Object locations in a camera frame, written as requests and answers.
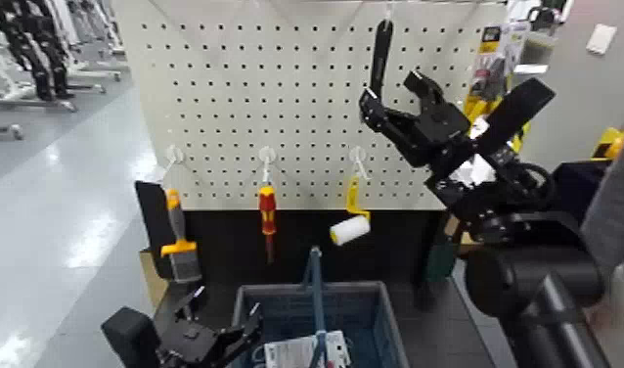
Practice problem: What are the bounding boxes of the black white background machine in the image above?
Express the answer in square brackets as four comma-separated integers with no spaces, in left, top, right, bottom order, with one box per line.
[504,0,576,33]

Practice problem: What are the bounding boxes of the black background robot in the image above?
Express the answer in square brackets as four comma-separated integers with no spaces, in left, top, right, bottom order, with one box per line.
[0,0,78,102]

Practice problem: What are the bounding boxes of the white wall plate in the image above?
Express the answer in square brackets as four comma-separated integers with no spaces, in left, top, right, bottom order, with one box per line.
[584,23,619,57]

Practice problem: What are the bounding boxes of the yellow pliers on package card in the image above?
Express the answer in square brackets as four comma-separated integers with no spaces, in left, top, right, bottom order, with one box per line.
[463,23,532,125]

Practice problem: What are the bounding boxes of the white foam block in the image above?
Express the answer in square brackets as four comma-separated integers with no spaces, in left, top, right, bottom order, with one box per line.
[449,116,498,188]

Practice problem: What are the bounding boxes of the grey blue plastic crate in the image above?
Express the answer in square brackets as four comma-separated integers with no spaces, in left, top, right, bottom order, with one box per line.
[232,280,412,368]

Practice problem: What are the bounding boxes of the white printed package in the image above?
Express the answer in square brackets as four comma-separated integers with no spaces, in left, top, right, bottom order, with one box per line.
[262,330,352,368]

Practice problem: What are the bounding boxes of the orange handled paint brush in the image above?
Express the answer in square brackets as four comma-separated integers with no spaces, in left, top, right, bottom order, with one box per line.
[159,188,203,284]

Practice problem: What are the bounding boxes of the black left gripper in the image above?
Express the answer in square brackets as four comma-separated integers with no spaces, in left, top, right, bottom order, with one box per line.
[156,285,265,368]

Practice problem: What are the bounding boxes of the brown cardboard sheet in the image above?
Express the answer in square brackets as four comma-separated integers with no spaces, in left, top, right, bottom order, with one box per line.
[138,249,171,310]

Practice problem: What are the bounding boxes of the blue crate carrying handle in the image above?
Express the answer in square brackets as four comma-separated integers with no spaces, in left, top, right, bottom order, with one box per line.
[301,245,332,368]

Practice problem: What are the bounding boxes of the black adjustable wrench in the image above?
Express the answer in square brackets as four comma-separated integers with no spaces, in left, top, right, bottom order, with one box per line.
[369,19,395,100]

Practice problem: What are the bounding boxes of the white wheeled stand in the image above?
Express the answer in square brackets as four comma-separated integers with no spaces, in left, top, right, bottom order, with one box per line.
[0,30,80,115]
[0,121,25,142]

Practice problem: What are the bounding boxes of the yellow black striped post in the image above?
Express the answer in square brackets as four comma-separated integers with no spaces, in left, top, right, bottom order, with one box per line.
[511,121,532,156]

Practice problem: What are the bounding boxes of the black side panel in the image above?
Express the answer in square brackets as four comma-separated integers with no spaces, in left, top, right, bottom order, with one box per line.
[135,180,177,282]

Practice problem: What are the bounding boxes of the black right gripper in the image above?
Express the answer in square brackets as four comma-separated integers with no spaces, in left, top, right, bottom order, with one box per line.
[358,69,473,169]

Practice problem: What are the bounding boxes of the white perforated pegboard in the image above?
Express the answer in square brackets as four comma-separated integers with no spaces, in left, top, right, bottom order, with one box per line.
[111,0,509,211]

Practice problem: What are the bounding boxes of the white roller with yellow handle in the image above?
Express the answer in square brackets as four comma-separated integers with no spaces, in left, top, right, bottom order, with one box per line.
[329,175,373,248]

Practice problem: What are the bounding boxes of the yellow box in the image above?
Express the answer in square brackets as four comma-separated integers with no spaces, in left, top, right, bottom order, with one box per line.
[591,127,624,161]

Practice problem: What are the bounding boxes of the black base panel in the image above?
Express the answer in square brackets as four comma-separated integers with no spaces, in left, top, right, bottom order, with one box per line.
[182,207,448,289]

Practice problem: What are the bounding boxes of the red yellow screwdriver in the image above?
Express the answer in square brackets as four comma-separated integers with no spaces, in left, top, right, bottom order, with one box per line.
[258,184,279,265]

